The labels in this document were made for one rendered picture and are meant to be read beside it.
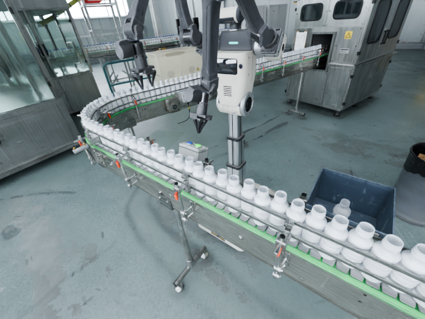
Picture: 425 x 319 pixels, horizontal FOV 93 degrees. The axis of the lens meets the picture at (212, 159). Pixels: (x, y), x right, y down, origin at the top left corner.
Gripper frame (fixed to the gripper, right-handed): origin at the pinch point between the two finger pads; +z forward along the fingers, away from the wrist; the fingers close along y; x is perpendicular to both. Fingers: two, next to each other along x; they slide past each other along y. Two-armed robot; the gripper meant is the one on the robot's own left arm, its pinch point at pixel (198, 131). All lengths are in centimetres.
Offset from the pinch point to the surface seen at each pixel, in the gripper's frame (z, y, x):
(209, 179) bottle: 13.2, 23.1, -18.3
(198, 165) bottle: 10.4, 14.9, -15.9
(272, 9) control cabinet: -267, -226, 551
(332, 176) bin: 13, 62, 41
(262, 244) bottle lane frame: 32, 49, -15
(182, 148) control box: 10.5, -7.0, -3.5
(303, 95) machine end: -39, -41, 374
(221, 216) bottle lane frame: 28.0, 30.2, -16.0
